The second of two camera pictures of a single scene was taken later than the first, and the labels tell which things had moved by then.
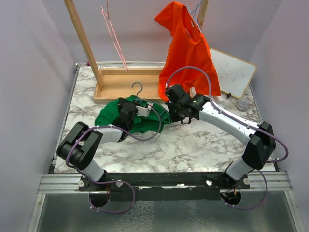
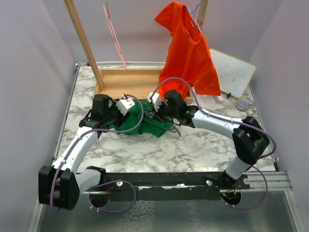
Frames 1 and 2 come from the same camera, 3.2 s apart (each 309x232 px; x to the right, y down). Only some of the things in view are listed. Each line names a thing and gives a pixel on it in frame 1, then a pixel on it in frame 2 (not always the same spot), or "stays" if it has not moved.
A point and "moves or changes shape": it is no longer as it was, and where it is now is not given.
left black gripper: (121, 107) to (121, 118)
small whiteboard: (235, 76) stays
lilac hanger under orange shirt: (194, 11) stays
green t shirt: (108, 112) moves or changes shape
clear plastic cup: (243, 103) stays
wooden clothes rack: (112, 84) stays
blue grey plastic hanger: (145, 100) to (169, 128)
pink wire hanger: (112, 33) stays
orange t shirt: (188, 48) stays
